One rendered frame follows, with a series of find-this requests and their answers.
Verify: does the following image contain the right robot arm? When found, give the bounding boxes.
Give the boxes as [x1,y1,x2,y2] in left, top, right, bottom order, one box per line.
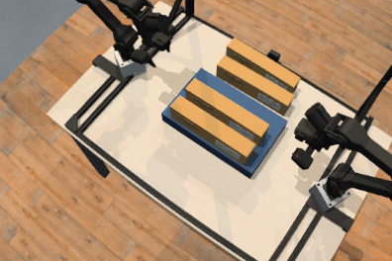
[76,0,173,62]

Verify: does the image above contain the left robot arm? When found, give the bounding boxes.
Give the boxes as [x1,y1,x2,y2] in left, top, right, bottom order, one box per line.
[294,102,392,202]

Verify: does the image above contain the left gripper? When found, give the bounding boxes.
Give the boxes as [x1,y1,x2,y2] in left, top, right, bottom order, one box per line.
[291,131,330,170]

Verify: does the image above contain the blue flat platform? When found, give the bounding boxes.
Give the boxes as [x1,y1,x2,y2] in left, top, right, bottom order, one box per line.
[161,68,288,179]

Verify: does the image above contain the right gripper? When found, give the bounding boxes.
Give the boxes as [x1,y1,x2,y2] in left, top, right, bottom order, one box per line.
[131,24,176,68]

